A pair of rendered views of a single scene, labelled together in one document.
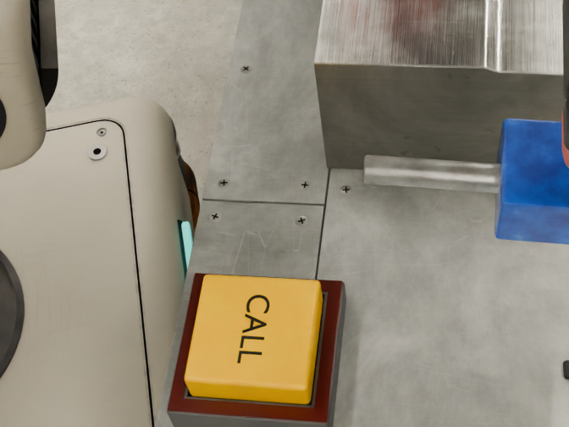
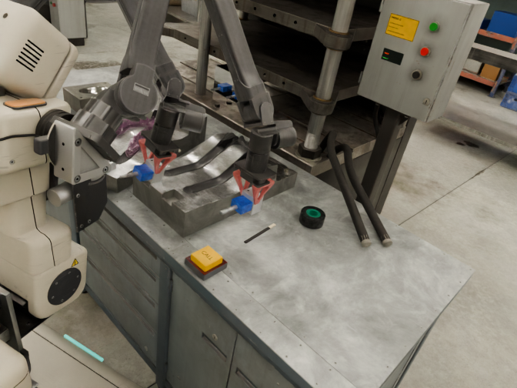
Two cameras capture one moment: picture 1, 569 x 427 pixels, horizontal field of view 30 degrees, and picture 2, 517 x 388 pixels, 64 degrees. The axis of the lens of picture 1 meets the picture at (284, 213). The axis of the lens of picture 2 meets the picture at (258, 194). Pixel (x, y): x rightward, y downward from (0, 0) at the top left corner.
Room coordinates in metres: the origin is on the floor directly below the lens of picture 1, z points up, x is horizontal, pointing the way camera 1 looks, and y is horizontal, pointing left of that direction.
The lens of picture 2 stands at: (-0.15, 0.74, 1.58)
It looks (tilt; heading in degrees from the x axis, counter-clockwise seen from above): 33 degrees down; 292
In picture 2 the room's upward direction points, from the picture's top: 11 degrees clockwise
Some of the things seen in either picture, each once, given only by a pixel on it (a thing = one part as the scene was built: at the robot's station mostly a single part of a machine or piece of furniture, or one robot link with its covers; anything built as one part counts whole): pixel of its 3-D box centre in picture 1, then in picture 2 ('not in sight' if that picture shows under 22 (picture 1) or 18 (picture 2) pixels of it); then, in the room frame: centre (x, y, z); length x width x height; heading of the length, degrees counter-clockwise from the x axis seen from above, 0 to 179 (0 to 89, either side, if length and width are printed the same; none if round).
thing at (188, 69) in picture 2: not in sight; (266, 99); (0.75, -1.32, 0.76); 1.30 x 0.84 x 0.07; 164
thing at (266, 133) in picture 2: not in sight; (262, 140); (0.23, -0.15, 1.12); 0.07 x 0.06 x 0.07; 65
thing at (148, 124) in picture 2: not in sight; (139, 128); (0.78, -0.32, 0.90); 0.26 x 0.18 x 0.08; 91
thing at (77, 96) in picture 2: not in sight; (94, 97); (1.20, -0.51, 0.84); 0.20 x 0.15 x 0.07; 74
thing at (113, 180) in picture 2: not in sight; (138, 138); (0.79, -0.32, 0.86); 0.50 x 0.26 x 0.11; 91
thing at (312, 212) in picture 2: not in sight; (311, 217); (0.10, -0.35, 0.82); 0.08 x 0.08 x 0.04
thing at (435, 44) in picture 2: not in sight; (371, 178); (0.02, -0.92, 0.74); 0.31 x 0.22 x 1.47; 164
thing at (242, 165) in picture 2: not in sight; (256, 162); (0.23, -0.14, 1.06); 0.10 x 0.07 x 0.07; 163
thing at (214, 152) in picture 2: not in sight; (217, 160); (0.44, -0.29, 0.92); 0.35 x 0.16 x 0.09; 74
